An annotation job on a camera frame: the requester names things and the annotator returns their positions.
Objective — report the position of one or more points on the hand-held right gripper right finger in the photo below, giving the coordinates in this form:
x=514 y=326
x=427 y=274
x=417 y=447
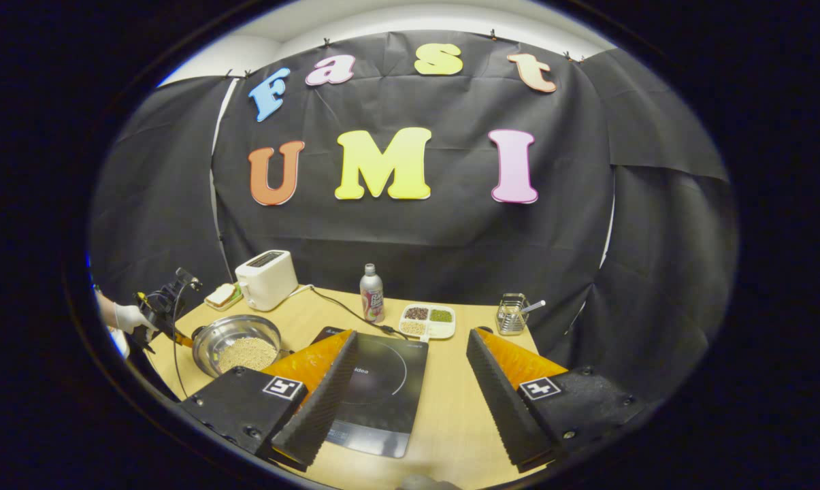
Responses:
x=498 y=395

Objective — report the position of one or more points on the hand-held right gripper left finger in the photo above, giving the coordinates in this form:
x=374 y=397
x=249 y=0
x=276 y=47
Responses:
x=321 y=401

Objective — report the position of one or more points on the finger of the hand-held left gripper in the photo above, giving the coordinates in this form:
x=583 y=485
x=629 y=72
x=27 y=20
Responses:
x=182 y=339

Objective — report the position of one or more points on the steel pot with beans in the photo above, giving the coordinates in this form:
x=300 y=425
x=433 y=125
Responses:
x=243 y=354

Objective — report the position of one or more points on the black induction cooktop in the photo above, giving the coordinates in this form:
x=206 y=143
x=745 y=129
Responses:
x=389 y=381

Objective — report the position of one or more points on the green plate with bread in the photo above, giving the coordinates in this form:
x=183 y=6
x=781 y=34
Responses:
x=222 y=296

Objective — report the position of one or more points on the metal spoon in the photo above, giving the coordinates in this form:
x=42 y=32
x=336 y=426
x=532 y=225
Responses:
x=535 y=306

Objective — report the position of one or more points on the white toaster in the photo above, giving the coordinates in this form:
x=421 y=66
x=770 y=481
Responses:
x=267 y=282

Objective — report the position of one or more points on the white divided tray with beans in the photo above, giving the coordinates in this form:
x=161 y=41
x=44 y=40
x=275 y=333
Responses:
x=427 y=321

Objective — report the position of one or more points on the silver bottle with colourful label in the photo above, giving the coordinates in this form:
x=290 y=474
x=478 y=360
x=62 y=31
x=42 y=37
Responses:
x=371 y=296

